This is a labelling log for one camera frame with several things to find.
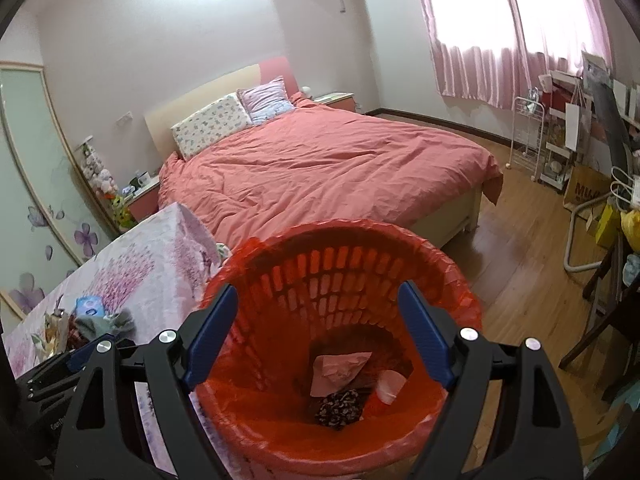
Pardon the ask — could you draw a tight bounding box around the bunch of plush toys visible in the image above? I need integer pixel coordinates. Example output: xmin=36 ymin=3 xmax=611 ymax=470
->
xmin=75 ymin=135 xmax=121 ymax=198

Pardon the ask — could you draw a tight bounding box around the green and yellow plush toy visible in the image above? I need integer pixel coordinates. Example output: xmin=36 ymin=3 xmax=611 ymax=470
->
xmin=111 ymin=194 xmax=136 ymax=231

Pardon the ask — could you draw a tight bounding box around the floral glass wardrobe door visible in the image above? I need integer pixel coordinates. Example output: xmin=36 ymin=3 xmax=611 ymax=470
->
xmin=0 ymin=62 xmax=118 ymax=321

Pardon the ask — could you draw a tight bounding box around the far wooden nightstand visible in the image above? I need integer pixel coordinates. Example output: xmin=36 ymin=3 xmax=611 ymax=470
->
xmin=312 ymin=91 xmax=357 ymax=113

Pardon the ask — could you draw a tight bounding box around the dark wooden chair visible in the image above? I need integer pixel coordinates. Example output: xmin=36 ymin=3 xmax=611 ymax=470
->
xmin=557 ymin=245 xmax=640 ymax=401

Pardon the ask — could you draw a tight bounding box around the red plastic waste basket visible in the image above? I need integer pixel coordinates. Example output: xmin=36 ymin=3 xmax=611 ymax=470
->
xmin=192 ymin=219 xmax=483 ymax=480

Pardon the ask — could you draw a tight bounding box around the yellowish crumpled wrapper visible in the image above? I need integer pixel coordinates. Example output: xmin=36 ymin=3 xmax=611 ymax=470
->
xmin=31 ymin=310 xmax=71 ymax=361

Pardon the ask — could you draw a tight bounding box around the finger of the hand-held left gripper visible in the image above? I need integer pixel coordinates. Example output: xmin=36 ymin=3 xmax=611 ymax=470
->
xmin=65 ymin=334 xmax=117 ymax=372

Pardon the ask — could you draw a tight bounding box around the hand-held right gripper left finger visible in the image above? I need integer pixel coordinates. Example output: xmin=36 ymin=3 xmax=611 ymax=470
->
xmin=54 ymin=282 xmax=240 ymax=480

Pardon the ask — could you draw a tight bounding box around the pink and white nightstand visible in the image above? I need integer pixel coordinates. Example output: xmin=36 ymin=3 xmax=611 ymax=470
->
xmin=122 ymin=175 xmax=161 ymax=223

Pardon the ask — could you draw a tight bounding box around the white wire rack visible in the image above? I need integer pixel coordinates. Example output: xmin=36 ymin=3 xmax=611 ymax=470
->
xmin=509 ymin=96 xmax=546 ymax=181

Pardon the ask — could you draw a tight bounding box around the pink striped pillow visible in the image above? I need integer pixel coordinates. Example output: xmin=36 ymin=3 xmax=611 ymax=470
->
xmin=236 ymin=76 xmax=297 ymax=126

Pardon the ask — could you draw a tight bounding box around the pink floral tablecloth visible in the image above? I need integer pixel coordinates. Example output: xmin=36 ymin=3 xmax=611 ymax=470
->
xmin=0 ymin=202 xmax=236 ymax=480

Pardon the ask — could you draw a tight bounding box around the cream and pink headboard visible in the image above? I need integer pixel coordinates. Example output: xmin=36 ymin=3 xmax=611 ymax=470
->
xmin=144 ymin=56 xmax=301 ymax=158

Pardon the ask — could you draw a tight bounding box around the white floral pillow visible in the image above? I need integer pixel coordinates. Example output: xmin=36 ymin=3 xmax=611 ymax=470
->
xmin=171 ymin=94 xmax=253 ymax=161

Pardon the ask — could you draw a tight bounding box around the pink cloth in basket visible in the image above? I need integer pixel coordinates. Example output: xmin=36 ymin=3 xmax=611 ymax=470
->
xmin=310 ymin=351 xmax=373 ymax=397

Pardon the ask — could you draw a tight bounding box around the white shelf cart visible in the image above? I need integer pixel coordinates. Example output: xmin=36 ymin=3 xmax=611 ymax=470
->
xmin=542 ymin=110 xmax=581 ymax=193

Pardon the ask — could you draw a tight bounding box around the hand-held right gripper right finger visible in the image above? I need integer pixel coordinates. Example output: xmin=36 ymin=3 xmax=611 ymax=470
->
xmin=397 ymin=280 xmax=583 ymax=480

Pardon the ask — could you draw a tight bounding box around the bed with pink duvet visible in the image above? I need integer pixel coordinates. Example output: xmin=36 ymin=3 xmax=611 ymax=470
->
xmin=157 ymin=91 xmax=505 ymax=261

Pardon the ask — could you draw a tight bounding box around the white board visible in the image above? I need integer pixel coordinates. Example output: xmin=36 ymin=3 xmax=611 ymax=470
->
xmin=565 ymin=102 xmax=593 ymax=151

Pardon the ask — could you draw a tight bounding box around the pink curtain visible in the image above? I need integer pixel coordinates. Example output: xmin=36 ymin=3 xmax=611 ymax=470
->
xmin=410 ymin=0 xmax=613 ymax=110

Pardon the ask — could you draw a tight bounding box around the yellow bag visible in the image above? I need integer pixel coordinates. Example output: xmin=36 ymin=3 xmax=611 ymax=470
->
xmin=595 ymin=200 xmax=623 ymax=248

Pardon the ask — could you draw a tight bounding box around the brown paper bag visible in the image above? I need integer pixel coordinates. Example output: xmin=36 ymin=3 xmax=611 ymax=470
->
xmin=564 ymin=162 xmax=613 ymax=211

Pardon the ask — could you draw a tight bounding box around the blue packet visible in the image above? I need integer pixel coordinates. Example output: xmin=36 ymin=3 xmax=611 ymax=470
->
xmin=75 ymin=296 xmax=106 ymax=318

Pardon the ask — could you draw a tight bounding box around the white tube chair frame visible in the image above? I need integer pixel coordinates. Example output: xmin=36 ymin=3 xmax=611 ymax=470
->
xmin=564 ymin=192 xmax=621 ymax=273

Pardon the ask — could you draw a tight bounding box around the dark floral cloth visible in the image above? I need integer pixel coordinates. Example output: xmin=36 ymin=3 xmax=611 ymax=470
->
xmin=315 ymin=389 xmax=370 ymax=432

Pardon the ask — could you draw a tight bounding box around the grey cloth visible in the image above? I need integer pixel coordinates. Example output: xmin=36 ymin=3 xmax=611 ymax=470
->
xmin=75 ymin=310 xmax=136 ymax=346

